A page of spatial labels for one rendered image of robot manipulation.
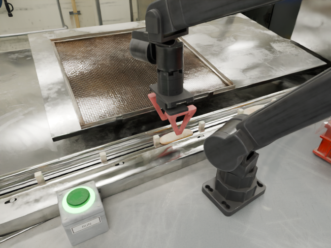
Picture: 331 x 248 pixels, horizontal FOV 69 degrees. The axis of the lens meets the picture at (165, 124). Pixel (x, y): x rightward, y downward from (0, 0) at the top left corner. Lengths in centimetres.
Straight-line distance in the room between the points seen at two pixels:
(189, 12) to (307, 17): 88
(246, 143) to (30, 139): 59
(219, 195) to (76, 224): 28
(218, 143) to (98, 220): 25
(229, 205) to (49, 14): 395
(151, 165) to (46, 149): 31
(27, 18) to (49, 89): 344
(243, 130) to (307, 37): 88
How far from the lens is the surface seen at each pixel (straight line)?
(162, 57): 50
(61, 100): 75
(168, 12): 45
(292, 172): 67
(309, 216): 60
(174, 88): 52
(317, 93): 37
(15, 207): 56
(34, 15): 421
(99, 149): 62
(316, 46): 124
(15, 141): 80
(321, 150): 74
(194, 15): 43
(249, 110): 78
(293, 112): 39
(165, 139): 63
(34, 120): 87
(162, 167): 56
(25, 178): 62
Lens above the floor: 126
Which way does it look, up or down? 36 degrees down
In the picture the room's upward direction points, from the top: straight up
